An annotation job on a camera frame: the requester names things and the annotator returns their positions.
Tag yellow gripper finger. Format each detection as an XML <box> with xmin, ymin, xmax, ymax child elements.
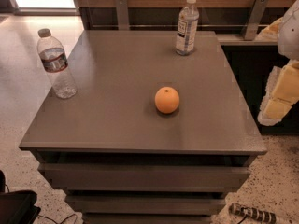
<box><xmin>255</xmin><ymin>17</ymin><xmax>282</xmax><ymax>42</ymax></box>
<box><xmin>258</xmin><ymin>60</ymin><xmax>299</xmax><ymax>126</ymax></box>

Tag blue label plastic bottle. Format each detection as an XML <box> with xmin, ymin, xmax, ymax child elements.
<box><xmin>176</xmin><ymin>0</ymin><xmax>199</xmax><ymax>56</ymax></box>

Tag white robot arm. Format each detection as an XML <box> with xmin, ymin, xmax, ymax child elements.
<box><xmin>257</xmin><ymin>0</ymin><xmax>299</xmax><ymax>126</ymax></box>

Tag clear plastic water bottle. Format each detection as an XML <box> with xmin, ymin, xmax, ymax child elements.
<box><xmin>36</xmin><ymin>28</ymin><xmax>77</xmax><ymax>99</ymax></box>

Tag orange fruit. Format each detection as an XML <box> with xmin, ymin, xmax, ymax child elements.
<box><xmin>154</xmin><ymin>87</ymin><xmax>179</xmax><ymax>114</ymax></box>

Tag power strip on floor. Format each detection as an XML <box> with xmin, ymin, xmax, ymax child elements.
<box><xmin>229</xmin><ymin>203</ymin><xmax>282</xmax><ymax>224</ymax></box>

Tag grey drawer cabinet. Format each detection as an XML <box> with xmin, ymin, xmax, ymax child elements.
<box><xmin>21</xmin><ymin>31</ymin><xmax>266</xmax><ymax>224</ymax></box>

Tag black object bottom left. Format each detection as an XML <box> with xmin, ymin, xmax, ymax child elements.
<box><xmin>0</xmin><ymin>171</ymin><xmax>41</xmax><ymax>224</ymax></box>

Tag right metal wall bracket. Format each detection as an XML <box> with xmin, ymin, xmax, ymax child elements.
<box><xmin>241</xmin><ymin>0</ymin><xmax>269</xmax><ymax>41</ymax></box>

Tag metal wall bracket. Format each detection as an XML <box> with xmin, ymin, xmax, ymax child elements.
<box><xmin>241</xmin><ymin>0</ymin><xmax>269</xmax><ymax>41</ymax></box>
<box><xmin>115</xmin><ymin>0</ymin><xmax>130</xmax><ymax>31</ymax></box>

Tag left metal wall bracket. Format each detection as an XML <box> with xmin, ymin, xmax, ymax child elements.
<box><xmin>115</xmin><ymin>0</ymin><xmax>130</xmax><ymax>31</ymax></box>

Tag black cable on floor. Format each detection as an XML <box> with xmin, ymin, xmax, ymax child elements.
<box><xmin>36</xmin><ymin>213</ymin><xmax>78</xmax><ymax>224</ymax></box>

